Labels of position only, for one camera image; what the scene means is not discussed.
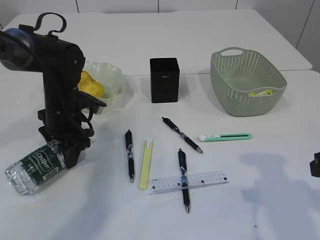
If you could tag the black square pen holder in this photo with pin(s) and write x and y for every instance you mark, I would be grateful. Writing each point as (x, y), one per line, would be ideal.
(164, 80)

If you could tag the clear plastic water bottle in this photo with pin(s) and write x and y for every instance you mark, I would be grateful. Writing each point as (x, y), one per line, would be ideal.
(36, 168)

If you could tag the black pen upper middle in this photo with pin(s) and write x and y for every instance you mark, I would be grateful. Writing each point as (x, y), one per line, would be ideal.
(182, 135)

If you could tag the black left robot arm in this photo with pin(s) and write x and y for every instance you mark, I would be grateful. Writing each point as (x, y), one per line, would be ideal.
(16, 51)

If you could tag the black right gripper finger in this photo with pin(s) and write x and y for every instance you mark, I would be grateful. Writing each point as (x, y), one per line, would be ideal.
(315, 165)

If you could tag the yellow pear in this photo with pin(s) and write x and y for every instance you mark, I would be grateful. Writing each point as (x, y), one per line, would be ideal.
(91, 86)

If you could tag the green utility knife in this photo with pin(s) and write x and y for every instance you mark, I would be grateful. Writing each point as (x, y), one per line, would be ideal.
(225, 137)

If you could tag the green wavy glass plate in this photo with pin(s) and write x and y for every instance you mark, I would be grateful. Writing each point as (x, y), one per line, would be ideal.
(110, 76)

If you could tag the green plastic woven basket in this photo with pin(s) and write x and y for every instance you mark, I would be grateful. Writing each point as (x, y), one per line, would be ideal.
(234, 76)

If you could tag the yellow waste paper package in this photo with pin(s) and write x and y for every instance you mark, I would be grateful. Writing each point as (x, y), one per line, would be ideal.
(266, 92)

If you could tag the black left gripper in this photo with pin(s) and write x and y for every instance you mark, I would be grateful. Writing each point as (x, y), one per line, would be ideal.
(61, 64)

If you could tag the black pen on ruler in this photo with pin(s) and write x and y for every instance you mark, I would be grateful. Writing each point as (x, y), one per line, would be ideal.
(183, 175)

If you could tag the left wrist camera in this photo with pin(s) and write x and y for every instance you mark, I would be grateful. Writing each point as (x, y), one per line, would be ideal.
(92, 101)

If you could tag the black pen left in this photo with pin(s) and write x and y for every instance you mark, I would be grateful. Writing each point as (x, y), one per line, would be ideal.
(130, 155)

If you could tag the yellow utility knife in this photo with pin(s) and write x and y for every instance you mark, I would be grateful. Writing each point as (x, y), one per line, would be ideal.
(146, 163)

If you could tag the clear plastic ruler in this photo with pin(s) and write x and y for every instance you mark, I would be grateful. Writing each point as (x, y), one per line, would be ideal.
(191, 181)

